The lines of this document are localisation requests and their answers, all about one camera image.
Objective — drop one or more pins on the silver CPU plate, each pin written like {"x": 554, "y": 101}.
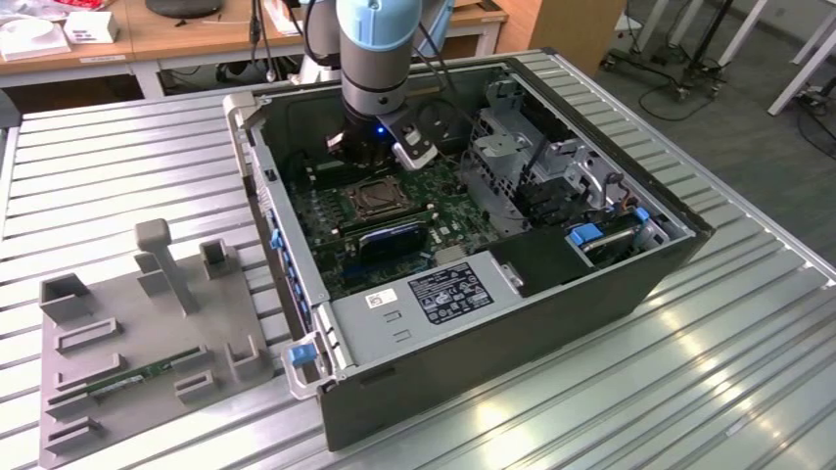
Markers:
{"x": 375, "y": 198}

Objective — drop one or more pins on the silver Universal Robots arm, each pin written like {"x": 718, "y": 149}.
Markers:
{"x": 375, "y": 73}

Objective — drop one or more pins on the CPU socket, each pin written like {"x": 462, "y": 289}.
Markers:
{"x": 382, "y": 214}

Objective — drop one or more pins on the green motherboard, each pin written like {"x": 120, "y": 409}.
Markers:
{"x": 451, "y": 196}

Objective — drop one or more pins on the graphics card with fan shroud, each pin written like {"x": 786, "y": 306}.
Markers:
{"x": 392, "y": 245}

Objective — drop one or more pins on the metal drive cage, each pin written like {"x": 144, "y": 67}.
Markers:
{"x": 503, "y": 147}

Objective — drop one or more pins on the silver chipset heatsink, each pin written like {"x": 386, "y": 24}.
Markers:
{"x": 451, "y": 255}

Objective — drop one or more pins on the wooden desk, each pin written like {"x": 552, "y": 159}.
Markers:
{"x": 196, "y": 34}

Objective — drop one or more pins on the hard disk in blue carrier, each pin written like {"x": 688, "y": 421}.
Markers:
{"x": 584, "y": 235}

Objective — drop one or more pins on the grey power supply unit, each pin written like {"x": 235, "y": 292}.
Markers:
{"x": 379, "y": 338}

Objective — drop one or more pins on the black round object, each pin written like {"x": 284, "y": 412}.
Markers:
{"x": 183, "y": 7}

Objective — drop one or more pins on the wooden cabinet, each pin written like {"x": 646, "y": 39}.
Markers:
{"x": 575, "y": 29}

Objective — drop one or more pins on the blue case latch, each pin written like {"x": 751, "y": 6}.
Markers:
{"x": 300, "y": 355}

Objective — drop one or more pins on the small blue plastic clip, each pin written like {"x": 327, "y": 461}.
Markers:
{"x": 640, "y": 214}

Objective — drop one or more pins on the white cardboard box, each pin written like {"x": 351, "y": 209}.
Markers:
{"x": 91, "y": 27}

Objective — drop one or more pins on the grey parts rack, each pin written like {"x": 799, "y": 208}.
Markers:
{"x": 131, "y": 318}

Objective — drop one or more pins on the open black PC case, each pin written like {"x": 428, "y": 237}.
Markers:
{"x": 490, "y": 382}

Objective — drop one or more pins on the red white package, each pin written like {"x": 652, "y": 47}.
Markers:
{"x": 79, "y": 4}

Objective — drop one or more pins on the black wheeled stand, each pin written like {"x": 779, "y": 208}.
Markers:
{"x": 699, "y": 80}

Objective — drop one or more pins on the flat white box with disc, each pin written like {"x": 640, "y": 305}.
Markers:
{"x": 32, "y": 44}

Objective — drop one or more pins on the green RAM stick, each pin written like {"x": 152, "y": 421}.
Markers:
{"x": 140, "y": 372}

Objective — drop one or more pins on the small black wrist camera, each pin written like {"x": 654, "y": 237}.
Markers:
{"x": 334, "y": 142}

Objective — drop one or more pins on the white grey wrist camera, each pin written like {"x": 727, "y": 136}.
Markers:
{"x": 418, "y": 152}

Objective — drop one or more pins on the blue bracket clip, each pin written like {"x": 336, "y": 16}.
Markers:
{"x": 275, "y": 239}

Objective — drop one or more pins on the white table frame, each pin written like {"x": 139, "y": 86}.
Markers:
{"x": 803, "y": 74}

